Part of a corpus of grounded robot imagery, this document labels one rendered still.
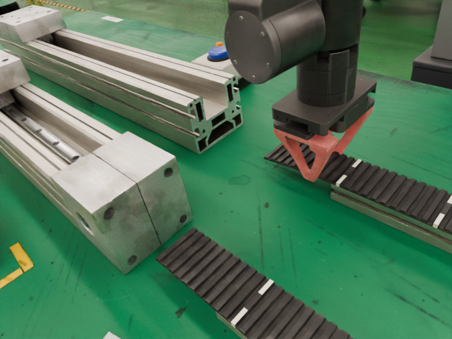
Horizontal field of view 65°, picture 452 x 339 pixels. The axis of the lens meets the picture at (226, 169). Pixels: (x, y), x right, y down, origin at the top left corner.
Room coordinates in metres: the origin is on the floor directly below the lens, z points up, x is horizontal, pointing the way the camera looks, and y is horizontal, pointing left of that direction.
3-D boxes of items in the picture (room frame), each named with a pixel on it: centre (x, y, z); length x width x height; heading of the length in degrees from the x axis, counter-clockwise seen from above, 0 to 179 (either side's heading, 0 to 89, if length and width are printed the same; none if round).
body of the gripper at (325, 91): (0.32, -0.11, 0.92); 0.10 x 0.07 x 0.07; 130
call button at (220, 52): (0.64, -0.03, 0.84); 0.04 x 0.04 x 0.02
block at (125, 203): (0.31, 0.11, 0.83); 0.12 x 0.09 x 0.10; 129
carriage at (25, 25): (0.96, 0.41, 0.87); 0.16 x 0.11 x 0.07; 39
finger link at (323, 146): (0.32, -0.10, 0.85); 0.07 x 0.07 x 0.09; 40
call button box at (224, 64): (0.63, -0.02, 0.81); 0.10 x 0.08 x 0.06; 129
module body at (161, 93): (0.77, 0.25, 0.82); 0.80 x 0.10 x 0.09; 39
